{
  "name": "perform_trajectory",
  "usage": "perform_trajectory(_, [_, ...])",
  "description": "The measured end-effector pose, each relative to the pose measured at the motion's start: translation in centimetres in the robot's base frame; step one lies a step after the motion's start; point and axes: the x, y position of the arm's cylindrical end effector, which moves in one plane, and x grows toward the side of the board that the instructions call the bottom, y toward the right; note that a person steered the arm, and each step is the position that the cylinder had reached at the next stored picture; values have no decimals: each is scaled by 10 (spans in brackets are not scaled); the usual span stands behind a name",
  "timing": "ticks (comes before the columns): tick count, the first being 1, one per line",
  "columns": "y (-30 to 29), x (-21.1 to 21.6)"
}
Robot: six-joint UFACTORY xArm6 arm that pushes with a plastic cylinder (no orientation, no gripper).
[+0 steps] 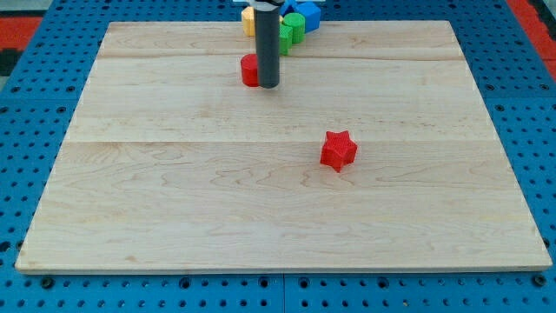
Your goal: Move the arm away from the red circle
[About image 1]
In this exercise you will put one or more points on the red star block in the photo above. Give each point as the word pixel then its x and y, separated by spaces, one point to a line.
pixel 338 150

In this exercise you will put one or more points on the wooden board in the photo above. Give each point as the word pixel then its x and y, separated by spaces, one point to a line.
pixel 171 165

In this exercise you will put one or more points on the red cylinder block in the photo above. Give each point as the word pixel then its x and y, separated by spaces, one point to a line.
pixel 249 70

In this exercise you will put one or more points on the green cylinder block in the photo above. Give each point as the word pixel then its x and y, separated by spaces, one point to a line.
pixel 297 23

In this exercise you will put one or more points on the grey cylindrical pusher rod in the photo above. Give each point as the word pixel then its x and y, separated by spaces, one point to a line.
pixel 267 41

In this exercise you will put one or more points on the yellow block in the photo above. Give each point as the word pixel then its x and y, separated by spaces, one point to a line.
pixel 248 21

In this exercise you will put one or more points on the blue cube block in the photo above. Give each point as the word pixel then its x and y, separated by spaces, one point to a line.
pixel 312 14

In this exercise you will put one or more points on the blue triangular block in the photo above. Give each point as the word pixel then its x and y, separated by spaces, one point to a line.
pixel 289 6

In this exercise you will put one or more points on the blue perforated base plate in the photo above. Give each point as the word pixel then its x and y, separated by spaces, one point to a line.
pixel 39 99

